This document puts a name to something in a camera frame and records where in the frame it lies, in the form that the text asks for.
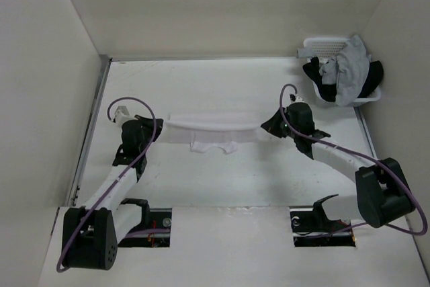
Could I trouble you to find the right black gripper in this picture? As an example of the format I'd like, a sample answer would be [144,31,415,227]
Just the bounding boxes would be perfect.
[261,107,300,139]

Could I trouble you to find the white tank top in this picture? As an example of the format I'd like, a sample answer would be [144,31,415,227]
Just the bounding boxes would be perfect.
[165,112,260,155]

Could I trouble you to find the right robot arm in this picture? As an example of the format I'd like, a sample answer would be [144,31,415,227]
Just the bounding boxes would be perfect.
[261,103,416,228]

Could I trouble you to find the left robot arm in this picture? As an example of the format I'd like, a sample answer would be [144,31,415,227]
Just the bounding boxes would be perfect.
[57,114,164,272]

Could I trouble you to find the black tank top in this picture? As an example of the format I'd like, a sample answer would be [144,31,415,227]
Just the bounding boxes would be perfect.
[302,57,384,103]

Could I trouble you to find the grey tank top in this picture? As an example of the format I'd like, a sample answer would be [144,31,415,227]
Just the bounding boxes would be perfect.
[319,35,371,106]

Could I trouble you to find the white plastic laundry basket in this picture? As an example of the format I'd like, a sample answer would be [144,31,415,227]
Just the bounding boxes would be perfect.
[296,36,382,108]

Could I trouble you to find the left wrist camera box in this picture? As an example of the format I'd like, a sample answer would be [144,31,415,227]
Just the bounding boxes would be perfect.
[114,106,132,127]

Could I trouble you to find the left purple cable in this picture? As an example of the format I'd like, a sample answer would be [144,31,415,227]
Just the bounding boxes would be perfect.
[56,97,158,273]

